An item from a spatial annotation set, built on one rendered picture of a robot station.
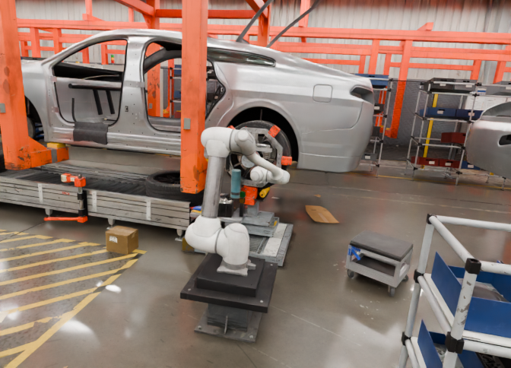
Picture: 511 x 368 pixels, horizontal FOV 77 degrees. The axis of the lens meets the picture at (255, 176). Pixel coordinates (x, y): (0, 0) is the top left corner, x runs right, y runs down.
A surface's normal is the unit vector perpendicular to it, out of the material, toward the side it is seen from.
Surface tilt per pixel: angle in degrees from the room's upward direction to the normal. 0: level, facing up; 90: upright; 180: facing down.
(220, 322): 90
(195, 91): 90
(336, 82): 81
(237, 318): 90
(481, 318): 90
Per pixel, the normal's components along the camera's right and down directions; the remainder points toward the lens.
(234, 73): -0.21, 0.06
